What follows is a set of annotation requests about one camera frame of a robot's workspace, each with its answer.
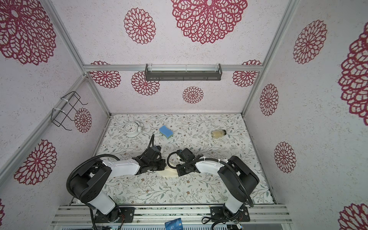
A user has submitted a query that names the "cream square paper sheet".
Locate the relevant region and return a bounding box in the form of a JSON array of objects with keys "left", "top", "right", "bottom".
[{"left": 159, "top": 168, "right": 178, "bottom": 177}]

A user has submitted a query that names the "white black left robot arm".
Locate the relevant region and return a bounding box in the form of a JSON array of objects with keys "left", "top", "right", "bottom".
[{"left": 66, "top": 146, "right": 166, "bottom": 215}]

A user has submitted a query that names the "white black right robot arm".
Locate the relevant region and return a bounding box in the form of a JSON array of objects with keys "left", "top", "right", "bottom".
[{"left": 167, "top": 148, "right": 260, "bottom": 214}]

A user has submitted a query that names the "blue yellow sponge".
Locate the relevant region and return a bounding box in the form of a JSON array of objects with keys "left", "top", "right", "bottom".
[{"left": 159, "top": 126, "right": 173, "bottom": 139}]

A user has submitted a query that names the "white alarm clock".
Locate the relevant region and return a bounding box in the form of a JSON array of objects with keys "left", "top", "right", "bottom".
[{"left": 124, "top": 122, "right": 144, "bottom": 138}]

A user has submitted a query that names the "glass jar with black lid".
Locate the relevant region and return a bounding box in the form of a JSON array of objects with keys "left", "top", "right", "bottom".
[{"left": 211, "top": 129, "right": 227, "bottom": 139}]

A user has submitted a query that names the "blue card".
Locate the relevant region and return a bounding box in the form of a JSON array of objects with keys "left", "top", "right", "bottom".
[{"left": 164, "top": 218, "right": 184, "bottom": 230}]

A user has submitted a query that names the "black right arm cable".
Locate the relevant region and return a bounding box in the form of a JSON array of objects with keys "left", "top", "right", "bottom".
[{"left": 166, "top": 150, "right": 255, "bottom": 208}]

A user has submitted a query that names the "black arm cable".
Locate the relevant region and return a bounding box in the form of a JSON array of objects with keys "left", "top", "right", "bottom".
[
  {"left": 166, "top": 150, "right": 255, "bottom": 208},
  {"left": 66, "top": 134, "right": 156, "bottom": 199}
]

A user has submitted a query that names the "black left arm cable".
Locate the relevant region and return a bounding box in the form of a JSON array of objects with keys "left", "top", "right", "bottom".
[{"left": 66, "top": 134, "right": 156, "bottom": 199}]

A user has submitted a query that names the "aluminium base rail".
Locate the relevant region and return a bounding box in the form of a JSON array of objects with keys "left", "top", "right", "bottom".
[{"left": 51, "top": 205, "right": 294, "bottom": 230}]

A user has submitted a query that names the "black wire wall basket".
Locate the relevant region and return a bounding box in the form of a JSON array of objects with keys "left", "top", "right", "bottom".
[{"left": 50, "top": 91, "right": 88, "bottom": 131}]

